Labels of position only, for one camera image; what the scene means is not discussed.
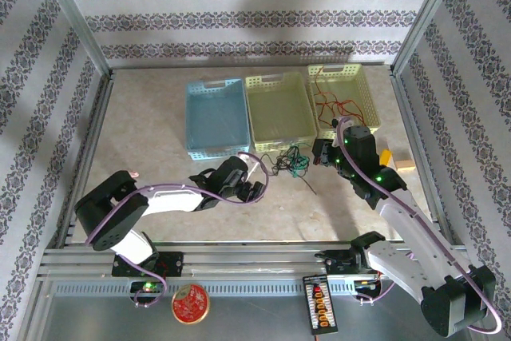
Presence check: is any thin black cable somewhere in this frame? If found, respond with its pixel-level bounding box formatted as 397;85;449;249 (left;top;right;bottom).
258;147;313;176
296;176;319;196

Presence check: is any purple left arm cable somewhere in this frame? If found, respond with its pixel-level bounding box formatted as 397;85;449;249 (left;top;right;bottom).
83;152;268;310

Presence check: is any circuit board with green light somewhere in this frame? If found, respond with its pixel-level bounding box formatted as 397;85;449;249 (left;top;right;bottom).
129;280;167;295

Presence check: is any thin red cable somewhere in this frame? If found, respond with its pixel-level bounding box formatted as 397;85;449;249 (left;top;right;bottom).
312;65;366;129

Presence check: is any aluminium mounting rail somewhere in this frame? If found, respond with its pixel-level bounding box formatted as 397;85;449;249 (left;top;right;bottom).
38;240;477;283

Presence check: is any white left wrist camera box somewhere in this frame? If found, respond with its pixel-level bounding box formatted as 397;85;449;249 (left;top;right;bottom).
238;152;260;183

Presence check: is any grey slotted cable duct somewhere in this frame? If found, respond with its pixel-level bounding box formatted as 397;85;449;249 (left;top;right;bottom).
51;279;360;298

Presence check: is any yellow plastic basket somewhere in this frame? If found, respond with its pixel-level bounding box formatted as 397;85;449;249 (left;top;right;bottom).
306;63;381;139

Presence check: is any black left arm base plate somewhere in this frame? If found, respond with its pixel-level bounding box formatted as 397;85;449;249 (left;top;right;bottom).
111;252;185;278

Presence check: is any black board with orange connectors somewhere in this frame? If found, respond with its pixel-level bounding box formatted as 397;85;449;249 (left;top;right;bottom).
303;275;339;335

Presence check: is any blue plastic basket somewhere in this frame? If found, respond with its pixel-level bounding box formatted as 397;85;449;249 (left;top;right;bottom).
184;78;252;161

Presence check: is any pale green plastic basket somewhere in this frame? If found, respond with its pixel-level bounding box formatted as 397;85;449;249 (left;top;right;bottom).
244;72;319;153

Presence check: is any aluminium frame post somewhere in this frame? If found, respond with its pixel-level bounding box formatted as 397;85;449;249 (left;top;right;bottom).
390;0;468;75
32;0;114;79

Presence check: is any circuit board with wires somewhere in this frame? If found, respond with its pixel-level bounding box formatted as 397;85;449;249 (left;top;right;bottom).
352;279;383;293

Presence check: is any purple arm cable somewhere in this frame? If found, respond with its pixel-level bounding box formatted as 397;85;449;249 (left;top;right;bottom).
83;152;268;310
335;117;504;335

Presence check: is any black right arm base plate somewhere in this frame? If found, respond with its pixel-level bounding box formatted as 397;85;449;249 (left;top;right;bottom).
324;255;384;276

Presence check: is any round red tin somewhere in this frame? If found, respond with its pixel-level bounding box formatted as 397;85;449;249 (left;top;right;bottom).
171;284;211;325

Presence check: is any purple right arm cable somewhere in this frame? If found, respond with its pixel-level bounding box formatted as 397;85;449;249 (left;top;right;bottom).
335;117;504;335

